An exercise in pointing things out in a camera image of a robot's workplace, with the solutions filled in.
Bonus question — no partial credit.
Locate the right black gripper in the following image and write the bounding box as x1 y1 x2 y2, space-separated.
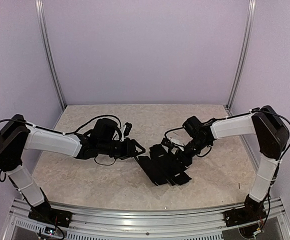
169 137 210 168

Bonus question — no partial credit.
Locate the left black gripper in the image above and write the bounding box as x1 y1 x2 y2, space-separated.
98 137 146 160

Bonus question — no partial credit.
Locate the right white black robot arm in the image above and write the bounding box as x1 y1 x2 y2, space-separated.
175 105 290 222

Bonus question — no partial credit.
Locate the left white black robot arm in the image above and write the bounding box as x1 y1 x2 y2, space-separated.
0 114 146 223

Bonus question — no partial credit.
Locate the small circuit board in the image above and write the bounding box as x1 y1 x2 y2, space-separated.
37 226 57 237

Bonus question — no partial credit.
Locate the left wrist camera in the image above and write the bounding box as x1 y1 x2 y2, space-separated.
120 122 132 142

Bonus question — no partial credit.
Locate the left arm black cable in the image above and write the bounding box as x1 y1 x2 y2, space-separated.
73 114 123 135

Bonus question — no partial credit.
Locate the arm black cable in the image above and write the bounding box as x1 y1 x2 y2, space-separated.
73 114 123 135
267 109 290 161

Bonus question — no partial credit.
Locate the front aluminium frame rail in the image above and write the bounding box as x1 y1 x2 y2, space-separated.
0 198 290 240

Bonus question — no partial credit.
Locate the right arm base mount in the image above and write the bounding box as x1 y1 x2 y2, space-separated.
223 195 267 227

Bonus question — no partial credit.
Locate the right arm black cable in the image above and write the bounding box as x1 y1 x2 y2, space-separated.
267 109 290 161

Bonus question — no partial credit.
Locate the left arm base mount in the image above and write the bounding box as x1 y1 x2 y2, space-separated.
28 201 72 228

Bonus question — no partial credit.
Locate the right vertical aluminium post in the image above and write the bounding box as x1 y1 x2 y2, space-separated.
226 0 257 111

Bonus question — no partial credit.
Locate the vertical aluminium post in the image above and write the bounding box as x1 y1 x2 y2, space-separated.
226 0 257 111
35 0 67 110

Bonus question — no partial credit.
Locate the left vertical aluminium post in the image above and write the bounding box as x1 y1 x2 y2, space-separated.
35 0 67 110

